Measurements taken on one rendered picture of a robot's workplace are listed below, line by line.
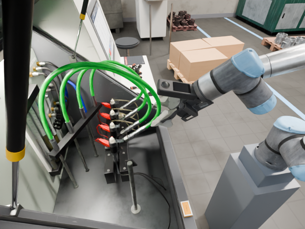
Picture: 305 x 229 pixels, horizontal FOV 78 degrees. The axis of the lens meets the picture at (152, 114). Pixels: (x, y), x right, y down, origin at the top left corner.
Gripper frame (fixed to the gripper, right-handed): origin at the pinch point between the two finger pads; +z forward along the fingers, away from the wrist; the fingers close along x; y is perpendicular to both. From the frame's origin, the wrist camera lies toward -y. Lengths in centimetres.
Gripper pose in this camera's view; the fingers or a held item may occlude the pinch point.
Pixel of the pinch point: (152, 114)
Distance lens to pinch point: 65.8
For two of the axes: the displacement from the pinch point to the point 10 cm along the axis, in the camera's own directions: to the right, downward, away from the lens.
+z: -6.8, 4.0, 6.2
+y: 7.3, 4.4, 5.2
